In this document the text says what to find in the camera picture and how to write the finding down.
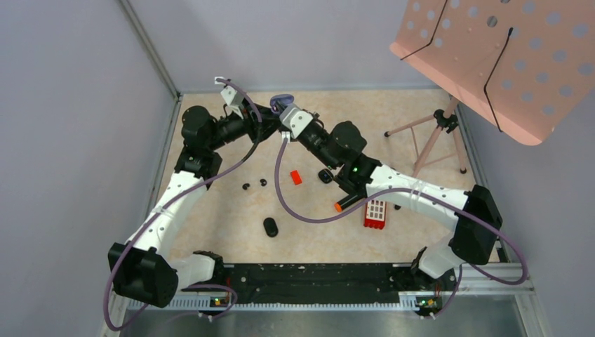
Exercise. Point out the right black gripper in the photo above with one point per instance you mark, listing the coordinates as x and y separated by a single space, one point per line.
281 106

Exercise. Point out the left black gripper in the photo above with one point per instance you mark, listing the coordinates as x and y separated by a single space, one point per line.
256 130

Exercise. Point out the black earbud charging case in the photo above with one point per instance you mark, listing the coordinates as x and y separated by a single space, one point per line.
270 226

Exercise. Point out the lavender earbud charging case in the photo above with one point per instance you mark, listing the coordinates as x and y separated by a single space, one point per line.
285 99

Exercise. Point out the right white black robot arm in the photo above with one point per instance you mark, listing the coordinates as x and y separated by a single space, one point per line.
471 216

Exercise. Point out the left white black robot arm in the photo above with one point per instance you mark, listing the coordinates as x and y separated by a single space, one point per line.
139 268

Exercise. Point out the small red block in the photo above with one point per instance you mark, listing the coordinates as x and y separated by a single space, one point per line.
296 177

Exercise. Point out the black microphone orange tip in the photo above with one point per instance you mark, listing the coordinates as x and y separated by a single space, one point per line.
348 201

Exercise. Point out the red white toy block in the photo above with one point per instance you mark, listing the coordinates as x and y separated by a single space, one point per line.
375 214

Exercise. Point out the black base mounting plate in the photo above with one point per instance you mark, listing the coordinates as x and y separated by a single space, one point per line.
331 286

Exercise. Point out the pink perforated music stand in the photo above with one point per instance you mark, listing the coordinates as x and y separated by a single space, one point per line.
523 66

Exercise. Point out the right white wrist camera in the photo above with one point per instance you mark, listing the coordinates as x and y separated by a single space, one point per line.
298 123

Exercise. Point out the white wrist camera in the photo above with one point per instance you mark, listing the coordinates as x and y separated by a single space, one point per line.
298 123
236 100

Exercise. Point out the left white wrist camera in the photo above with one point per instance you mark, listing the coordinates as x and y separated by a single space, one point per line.
236 100

